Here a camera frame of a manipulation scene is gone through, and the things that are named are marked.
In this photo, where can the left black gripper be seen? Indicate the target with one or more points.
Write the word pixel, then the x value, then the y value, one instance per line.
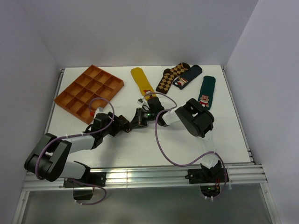
pixel 116 125

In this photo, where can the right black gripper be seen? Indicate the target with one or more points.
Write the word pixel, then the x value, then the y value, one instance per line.
pixel 138 120

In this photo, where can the brown striped-cuff sock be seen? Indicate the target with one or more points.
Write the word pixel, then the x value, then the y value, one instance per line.
pixel 124 124

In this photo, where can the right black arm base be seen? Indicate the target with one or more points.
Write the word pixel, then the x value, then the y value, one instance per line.
pixel 213 177

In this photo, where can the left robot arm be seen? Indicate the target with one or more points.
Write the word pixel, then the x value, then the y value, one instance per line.
pixel 48 159

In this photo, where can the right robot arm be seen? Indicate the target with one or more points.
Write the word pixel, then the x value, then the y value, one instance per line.
pixel 196 119

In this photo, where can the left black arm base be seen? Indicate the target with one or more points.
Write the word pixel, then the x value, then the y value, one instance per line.
pixel 84 188

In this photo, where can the yellow cartoon sock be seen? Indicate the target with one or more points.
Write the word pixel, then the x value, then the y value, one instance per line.
pixel 142 82

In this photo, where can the orange compartment tray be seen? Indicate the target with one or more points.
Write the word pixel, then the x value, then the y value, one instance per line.
pixel 92 89

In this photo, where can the brown argyle sock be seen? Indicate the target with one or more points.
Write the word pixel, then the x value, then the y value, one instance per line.
pixel 169 75

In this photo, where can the dark green cartoon sock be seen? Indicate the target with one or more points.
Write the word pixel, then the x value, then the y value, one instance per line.
pixel 207 92

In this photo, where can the navy blue cartoon sock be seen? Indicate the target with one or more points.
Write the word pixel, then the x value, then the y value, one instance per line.
pixel 183 80

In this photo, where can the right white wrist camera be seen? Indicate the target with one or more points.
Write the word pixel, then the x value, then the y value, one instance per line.
pixel 141 101

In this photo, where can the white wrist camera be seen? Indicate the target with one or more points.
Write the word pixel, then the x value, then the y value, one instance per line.
pixel 141 101
pixel 98 110

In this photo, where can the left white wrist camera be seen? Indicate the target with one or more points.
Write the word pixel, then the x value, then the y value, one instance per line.
pixel 98 110

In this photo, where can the aluminium frame rail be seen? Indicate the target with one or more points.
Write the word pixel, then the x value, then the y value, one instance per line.
pixel 150 177

